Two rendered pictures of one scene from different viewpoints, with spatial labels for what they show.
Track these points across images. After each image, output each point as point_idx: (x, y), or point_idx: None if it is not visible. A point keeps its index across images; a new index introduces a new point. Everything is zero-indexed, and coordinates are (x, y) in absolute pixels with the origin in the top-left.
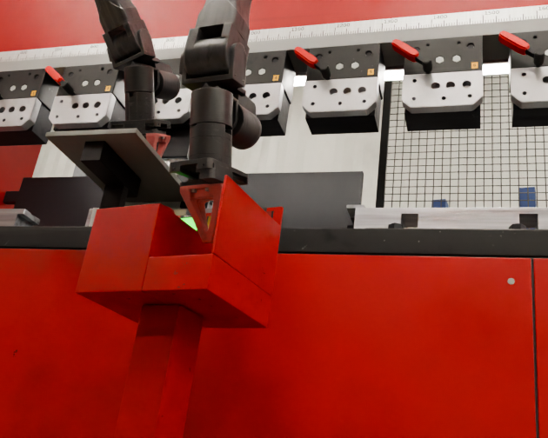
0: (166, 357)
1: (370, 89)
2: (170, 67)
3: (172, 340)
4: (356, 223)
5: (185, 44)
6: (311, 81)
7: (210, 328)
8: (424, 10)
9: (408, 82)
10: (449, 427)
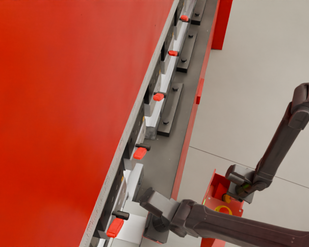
0: None
1: (160, 80)
2: (154, 190)
3: None
4: (155, 131)
5: (270, 185)
6: (151, 102)
7: None
8: (167, 14)
9: (165, 64)
10: (185, 149)
